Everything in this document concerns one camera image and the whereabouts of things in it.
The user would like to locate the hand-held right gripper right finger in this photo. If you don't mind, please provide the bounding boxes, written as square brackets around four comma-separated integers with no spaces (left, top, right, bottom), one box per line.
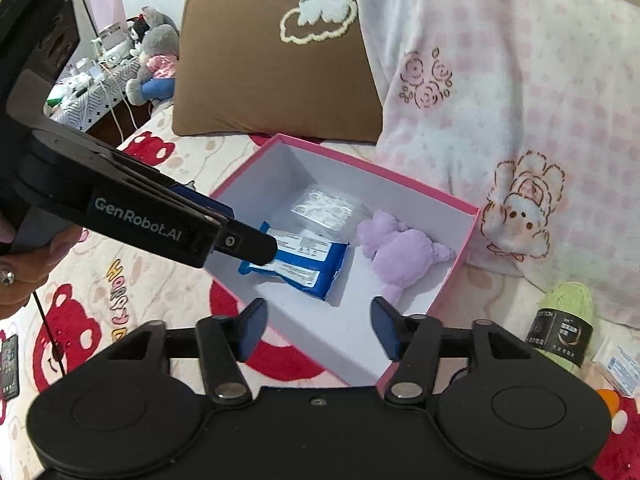
[369,296,538,403]

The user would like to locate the black smartphone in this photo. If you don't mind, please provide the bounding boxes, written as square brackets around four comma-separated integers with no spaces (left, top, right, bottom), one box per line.
[0,334,21,401]

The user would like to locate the purple plush toy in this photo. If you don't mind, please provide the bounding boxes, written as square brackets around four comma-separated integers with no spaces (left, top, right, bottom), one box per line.
[356,210,458,303]

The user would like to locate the pink patterned pillow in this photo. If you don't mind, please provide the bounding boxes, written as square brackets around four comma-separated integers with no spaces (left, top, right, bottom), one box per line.
[354,0,640,331]

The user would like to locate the white cable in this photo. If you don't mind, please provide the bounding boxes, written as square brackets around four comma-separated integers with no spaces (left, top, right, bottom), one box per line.
[102,60,143,133]

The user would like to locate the brown pillow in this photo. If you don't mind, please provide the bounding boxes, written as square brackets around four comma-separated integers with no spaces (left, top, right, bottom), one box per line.
[171,0,386,143]

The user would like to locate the grey plush toy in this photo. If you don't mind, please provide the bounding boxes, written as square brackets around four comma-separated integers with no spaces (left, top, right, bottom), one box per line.
[125,24,182,106]

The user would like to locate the person's left hand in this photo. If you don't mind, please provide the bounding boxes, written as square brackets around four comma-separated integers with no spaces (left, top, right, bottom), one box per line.
[0,215,85,318]

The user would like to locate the black plush doll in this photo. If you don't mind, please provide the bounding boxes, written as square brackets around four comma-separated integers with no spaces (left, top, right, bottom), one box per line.
[126,16,151,56]

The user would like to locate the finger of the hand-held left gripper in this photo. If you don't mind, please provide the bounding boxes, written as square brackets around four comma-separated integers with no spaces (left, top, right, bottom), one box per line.
[170,184,234,222]
[212,220,279,267]

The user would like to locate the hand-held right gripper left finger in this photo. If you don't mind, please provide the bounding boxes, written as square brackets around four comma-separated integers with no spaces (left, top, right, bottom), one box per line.
[102,297,268,405]

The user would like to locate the blue wet wipes pack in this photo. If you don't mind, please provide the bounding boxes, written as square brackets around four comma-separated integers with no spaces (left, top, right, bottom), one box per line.
[237,221,351,303]

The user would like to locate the black cord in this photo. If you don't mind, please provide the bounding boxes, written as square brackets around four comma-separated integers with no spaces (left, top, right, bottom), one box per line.
[32,287,66,376]

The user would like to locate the pink cardboard box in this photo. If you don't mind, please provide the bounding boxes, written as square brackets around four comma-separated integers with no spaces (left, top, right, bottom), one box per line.
[202,132,482,397]

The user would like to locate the small white blue packet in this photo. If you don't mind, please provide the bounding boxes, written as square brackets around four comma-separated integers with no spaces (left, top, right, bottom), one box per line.
[592,337,640,398]

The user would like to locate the white device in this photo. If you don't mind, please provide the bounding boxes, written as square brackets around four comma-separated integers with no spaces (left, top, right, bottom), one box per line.
[92,24,132,58]

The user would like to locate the cluttered side table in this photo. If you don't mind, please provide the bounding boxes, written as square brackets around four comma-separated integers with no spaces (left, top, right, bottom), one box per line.
[47,52,151,133]

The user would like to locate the green yarn skein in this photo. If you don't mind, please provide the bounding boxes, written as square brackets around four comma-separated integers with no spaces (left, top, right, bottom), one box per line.
[525,282,596,368]

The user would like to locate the clear floss pick box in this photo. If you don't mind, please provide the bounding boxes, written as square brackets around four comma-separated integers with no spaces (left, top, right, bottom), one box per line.
[289,185,362,241]

